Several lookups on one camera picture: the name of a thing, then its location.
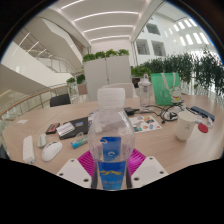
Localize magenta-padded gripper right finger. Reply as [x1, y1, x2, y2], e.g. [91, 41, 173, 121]
[126, 148, 170, 189]

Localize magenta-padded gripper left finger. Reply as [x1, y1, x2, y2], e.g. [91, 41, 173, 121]
[56, 149, 100, 190]

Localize clear blue-labelled water bottle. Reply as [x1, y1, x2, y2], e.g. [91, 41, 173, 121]
[87, 87, 136, 191]

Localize teal tube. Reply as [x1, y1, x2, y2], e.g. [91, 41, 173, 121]
[70, 134, 89, 150]

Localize white computer mouse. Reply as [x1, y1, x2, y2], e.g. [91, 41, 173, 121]
[41, 141, 64, 163]

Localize white ribbed block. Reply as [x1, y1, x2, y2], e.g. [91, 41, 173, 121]
[55, 121, 76, 138]

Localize black notebook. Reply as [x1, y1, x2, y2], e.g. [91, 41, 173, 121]
[59, 116, 90, 140]

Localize small white oval device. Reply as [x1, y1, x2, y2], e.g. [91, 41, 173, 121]
[36, 133, 49, 149]

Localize colourful sticker sheet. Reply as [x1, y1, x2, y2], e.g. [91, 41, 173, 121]
[128, 114, 163, 134]

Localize small red-black device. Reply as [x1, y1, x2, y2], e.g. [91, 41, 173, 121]
[45, 122, 61, 135]

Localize white power strip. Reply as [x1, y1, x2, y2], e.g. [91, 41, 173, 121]
[22, 134, 36, 165]

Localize white paper cup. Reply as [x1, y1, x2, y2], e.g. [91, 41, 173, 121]
[175, 110, 198, 141]

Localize black power adapter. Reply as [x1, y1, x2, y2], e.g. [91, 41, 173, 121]
[123, 106, 140, 117]

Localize flat round red coaster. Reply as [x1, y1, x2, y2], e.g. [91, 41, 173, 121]
[197, 122, 209, 134]

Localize black chair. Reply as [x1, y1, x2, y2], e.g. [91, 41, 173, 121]
[49, 93, 72, 108]

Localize clear shaker bottle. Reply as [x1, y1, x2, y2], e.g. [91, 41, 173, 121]
[137, 73, 153, 111]

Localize white tissue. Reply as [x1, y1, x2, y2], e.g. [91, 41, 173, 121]
[206, 116, 215, 129]

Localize wooden-topped glass railing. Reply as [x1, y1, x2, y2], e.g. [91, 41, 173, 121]
[0, 83, 69, 121]

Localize potted green plants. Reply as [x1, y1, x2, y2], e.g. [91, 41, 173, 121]
[65, 77, 87, 96]

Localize brown planter with plants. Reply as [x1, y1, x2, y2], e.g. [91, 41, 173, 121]
[130, 65, 152, 88]

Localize white cabinet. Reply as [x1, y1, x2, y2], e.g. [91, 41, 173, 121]
[83, 55, 133, 102]

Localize tall green plant hedge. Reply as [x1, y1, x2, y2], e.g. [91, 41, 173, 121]
[146, 46, 224, 98]

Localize low green shrub row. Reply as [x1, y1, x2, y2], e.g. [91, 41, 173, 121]
[82, 48, 130, 64]

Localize ceiling light strips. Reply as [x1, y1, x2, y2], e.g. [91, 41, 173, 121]
[59, 0, 141, 43]

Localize black cables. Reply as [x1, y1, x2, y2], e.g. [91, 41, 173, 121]
[133, 103, 186, 124]

